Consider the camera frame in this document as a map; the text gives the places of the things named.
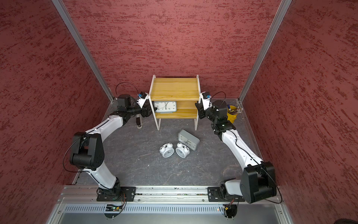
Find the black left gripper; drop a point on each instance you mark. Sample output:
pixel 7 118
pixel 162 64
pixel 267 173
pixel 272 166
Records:
pixel 145 112

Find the beige black stapler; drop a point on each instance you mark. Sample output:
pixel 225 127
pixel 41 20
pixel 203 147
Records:
pixel 139 121

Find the grey rectangular alarm clock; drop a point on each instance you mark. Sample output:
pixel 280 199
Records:
pixel 188 140
pixel 165 106

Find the white twin-bell alarm clock left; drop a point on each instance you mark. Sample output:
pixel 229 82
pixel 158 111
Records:
pixel 167 150

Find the left aluminium corner post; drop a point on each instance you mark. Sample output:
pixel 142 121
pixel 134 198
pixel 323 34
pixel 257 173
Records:
pixel 64 14

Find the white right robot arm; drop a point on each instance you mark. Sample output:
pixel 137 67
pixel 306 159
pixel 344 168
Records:
pixel 258 178

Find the aluminium corner post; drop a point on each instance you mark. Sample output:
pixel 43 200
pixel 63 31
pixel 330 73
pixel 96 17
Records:
pixel 64 14
pixel 274 27

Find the right aluminium corner post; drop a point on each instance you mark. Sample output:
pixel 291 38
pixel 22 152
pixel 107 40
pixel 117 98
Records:
pixel 274 27

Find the white twin-bell alarm clock right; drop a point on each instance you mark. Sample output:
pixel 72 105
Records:
pixel 182 150

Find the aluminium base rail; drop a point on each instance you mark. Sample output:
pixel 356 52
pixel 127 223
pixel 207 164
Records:
pixel 84 204

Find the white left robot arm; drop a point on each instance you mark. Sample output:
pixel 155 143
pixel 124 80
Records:
pixel 87 153

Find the yellow pen bucket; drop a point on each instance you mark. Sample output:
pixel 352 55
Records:
pixel 231 118

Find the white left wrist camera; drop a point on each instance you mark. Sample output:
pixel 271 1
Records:
pixel 142 98

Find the white wooden two-tier shelf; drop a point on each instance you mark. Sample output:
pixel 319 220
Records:
pixel 185 91

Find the white twin-bell alarm clock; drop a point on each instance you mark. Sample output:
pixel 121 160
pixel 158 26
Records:
pixel 182 150
pixel 167 150

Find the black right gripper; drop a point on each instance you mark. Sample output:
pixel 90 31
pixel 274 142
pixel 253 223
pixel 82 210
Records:
pixel 200 110

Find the pens in bucket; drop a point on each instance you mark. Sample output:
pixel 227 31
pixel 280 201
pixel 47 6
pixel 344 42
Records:
pixel 233 110

